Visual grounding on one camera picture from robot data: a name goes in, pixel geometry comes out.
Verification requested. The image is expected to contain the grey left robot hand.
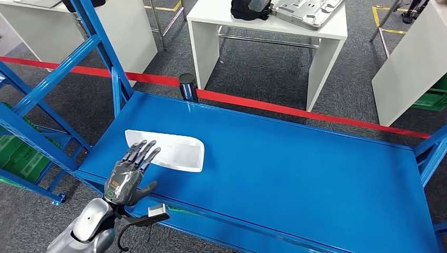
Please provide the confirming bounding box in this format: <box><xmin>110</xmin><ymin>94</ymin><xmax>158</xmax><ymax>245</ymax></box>
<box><xmin>104</xmin><ymin>140</ymin><xmax>162</xmax><ymax>207</ymax></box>

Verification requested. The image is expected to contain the white plastic part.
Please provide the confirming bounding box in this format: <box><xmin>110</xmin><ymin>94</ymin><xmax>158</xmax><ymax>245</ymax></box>
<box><xmin>125</xmin><ymin>129</ymin><xmax>206</xmax><ymax>173</ymax></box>

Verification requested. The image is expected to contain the blue metal shelf rack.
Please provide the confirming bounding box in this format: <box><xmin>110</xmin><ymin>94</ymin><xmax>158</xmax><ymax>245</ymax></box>
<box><xmin>0</xmin><ymin>59</ymin><xmax>92</xmax><ymax>207</ymax></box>
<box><xmin>0</xmin><ymin>0</ymin><xmax>447</xmax><ymax>253</ymax></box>

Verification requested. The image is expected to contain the grey metal part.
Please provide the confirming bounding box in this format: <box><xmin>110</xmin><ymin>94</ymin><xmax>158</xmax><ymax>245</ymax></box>
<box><xmin>270</xmin><ymin>0</ymin><xmax>345</xmax><ymax>31</ymax></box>

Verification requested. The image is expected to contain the green plastic crate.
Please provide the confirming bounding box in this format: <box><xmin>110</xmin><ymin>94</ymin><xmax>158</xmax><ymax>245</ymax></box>
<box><xmin>0</xmin><ymin>101</ymin><xmax>64</xmax><ymax>186</ymax></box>
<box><xmin>411</xmin><ymin>74</ymin><xmax>447</xmax><ymax>112</ymax></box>

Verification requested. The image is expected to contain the red barrier belt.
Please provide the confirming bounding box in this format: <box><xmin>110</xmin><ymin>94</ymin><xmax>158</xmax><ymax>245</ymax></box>
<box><xmin>0</xmin><ymin>55</ymin><xmax>431</xmax><ymax>140</ymax></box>

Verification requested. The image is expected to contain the grey flat panel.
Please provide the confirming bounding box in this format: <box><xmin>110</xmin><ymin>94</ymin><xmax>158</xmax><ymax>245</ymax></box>
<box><xmin>14</xmin><ymin>0</ymin><xmax>63</xmax><ymax>9</ymax></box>

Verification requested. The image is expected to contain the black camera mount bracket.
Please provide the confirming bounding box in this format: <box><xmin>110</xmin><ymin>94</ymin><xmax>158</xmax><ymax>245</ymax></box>
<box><xmin>116</xmin><ymin>206</ymin><xmax>171</xmax><ymax>228</ymax></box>

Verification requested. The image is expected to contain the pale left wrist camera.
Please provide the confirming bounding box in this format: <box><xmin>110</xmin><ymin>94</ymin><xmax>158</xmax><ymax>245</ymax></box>
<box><xmin>147</xmin><ymin>203</ymin><xmax>169</xmax><ymax>219</ymax></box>

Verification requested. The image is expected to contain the black cable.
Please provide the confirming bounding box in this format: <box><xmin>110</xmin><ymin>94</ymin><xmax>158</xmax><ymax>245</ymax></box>
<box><xmin>116</xmin><ymin>220</ymin><xmax>154</xmax><ymax>252</ymax></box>

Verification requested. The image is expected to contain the black stanchion post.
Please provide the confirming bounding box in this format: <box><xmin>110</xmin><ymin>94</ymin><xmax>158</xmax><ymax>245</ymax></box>
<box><xmin>179</xmin><ymin>73</ymin><xmax>198</xmax><ymax>103</ymax></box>

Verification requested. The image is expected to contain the chrome metal frame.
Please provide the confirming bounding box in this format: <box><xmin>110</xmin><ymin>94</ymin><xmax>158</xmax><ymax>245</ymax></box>
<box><xmin>369</xmin><ymin>0</ymin><xmax>402</xmax><ymax>59</ymax></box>
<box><xmin>144</xmin><ymin>0</ymin><xmax>187</xmax><ymax>52</ymax></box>

